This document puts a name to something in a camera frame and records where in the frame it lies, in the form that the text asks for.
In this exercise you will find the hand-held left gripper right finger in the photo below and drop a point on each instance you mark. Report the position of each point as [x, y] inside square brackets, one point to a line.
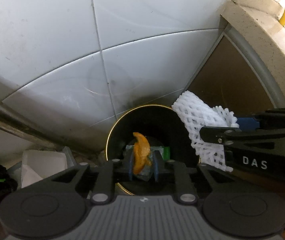
[158, 170]

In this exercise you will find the brown cabinet door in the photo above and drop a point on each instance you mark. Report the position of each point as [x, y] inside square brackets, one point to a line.
[227, 80]

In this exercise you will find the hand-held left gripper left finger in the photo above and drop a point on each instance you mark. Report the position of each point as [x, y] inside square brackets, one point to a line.
[131, 170]

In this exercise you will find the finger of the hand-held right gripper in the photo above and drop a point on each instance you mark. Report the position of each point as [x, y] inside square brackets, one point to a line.
[247, 123]
[215, 135]

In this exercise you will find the orange peel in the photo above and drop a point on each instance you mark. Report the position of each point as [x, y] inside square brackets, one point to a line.
[140, 152]

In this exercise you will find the black trash can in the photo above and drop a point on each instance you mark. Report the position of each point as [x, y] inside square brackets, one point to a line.
[122, 130]

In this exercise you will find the white foam net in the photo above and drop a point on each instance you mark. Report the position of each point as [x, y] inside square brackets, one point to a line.
[197, 115]

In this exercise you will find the white cardboard box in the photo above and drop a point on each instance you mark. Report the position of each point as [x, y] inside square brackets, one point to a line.
[42, 165]

